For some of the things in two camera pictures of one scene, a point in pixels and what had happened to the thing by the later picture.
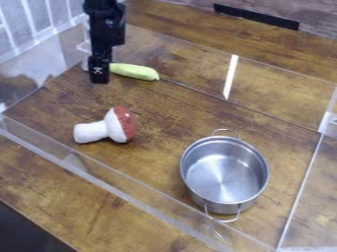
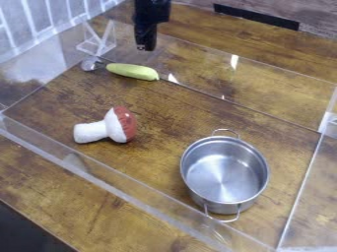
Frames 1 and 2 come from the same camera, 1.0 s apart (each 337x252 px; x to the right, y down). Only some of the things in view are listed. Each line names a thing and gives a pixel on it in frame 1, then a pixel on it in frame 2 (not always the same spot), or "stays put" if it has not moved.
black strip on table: (249, 15) stays put
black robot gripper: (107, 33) to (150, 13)
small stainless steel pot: (224, 170) stays put
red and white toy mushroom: (119, 126) stays put
